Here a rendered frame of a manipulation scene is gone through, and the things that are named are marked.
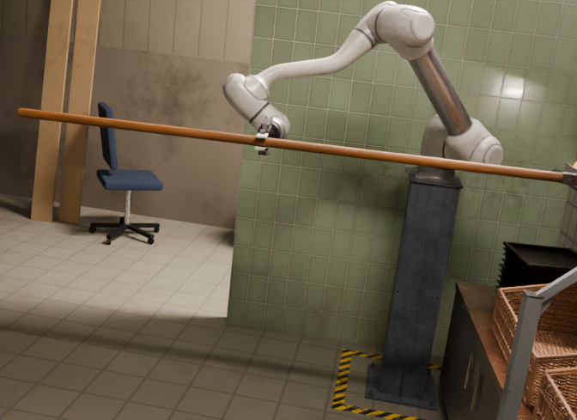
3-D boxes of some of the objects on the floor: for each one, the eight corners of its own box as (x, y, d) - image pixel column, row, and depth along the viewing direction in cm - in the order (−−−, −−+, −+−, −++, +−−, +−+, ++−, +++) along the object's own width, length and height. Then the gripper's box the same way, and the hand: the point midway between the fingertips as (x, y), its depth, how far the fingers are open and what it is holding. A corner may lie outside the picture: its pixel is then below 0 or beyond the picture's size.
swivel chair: (165, 228, 508) (173, 108, 486) (156, 249, 458) (165, 117, 436) (94, 222, 503) (99, 100, 481) (77, 242, 454) (81, 108, 432)
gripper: (283, 110, 224) (274, 118, 201) (278, 156, 228) (269, 169, 205) (261, 107, 225) (250, 115, 202) (257, 154, 228) (245, 167, 206)
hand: (261, 141), depth 207 cm, fingers closed on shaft, 3 cm apart
